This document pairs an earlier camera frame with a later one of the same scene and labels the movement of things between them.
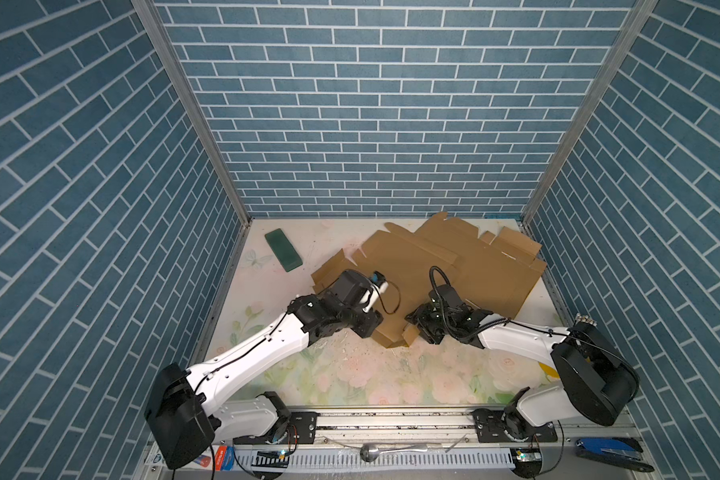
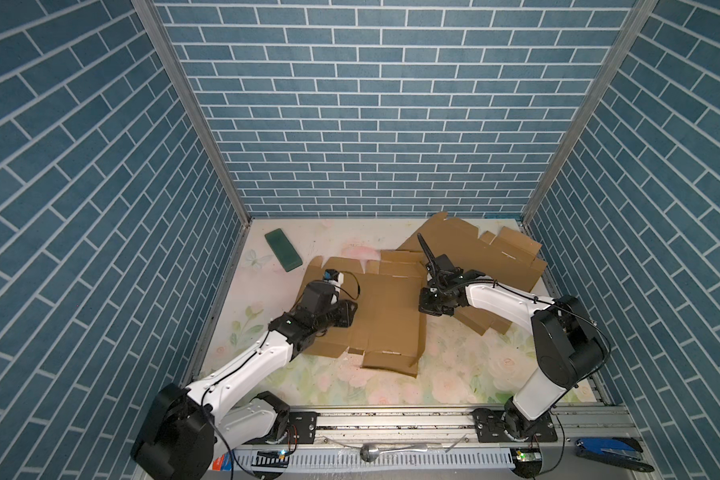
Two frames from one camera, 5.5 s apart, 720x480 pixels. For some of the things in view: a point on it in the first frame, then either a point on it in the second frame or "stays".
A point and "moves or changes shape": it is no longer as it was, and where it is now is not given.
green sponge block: x=283 y=249 stays
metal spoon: x=370 y=452 stays
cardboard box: x=398 y=264 moves or changes shape
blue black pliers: x=622 y=451 stays
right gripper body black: x=430 y=324 to x=433 y=302
